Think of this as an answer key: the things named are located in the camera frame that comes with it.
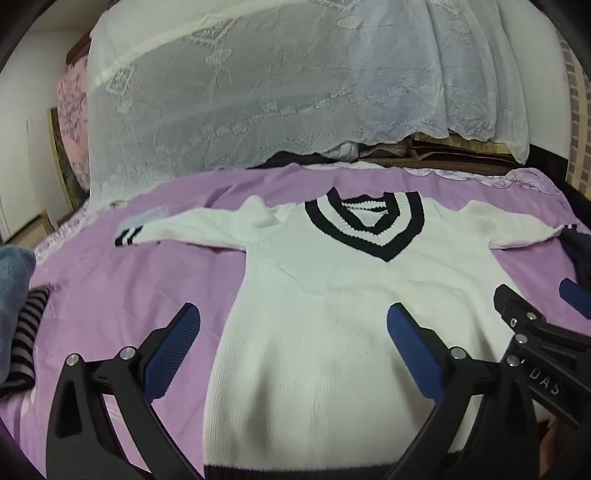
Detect wooden frame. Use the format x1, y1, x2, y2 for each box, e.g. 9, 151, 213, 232
0, 209, 61, 246

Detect white sweater with black trim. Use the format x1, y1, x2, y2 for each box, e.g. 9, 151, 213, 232
115, 190, 566, 480

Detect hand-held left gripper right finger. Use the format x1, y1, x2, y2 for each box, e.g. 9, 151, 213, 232
386, 302, 541, 480

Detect white lace cloth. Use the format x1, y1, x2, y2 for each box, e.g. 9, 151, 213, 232
87, 0, 532, 205

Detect black striped garment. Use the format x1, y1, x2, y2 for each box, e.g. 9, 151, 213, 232
0, 285, 51, 400

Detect white padded garment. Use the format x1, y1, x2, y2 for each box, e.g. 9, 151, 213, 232
330, 141, 409, 162

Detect brown cardboard sheets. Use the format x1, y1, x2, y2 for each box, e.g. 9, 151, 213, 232
406, 131, 515, 175

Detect dark navy garment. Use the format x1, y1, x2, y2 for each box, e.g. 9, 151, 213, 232
560, 225, 591, 284

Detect dark brown cloth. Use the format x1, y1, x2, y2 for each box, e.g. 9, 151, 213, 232
256, 148, 335, 171

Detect blue denim garment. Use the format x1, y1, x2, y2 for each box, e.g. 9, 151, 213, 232
0, 244, 38, 384

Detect pink floral pillow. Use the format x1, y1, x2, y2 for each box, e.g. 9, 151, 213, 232
56, 58, 91, 191

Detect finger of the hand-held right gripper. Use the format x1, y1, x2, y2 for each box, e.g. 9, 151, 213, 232
493, 284, 591, 365
558, 277, 591, 320

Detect purple bed sheet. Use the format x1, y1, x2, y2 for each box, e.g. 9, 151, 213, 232
0, 164, 578, 480

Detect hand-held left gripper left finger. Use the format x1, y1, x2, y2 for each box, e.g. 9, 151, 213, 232
46, 302, 204, 480

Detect light blue cloth patch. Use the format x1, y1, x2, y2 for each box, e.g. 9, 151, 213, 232
131, 207, 168, 224

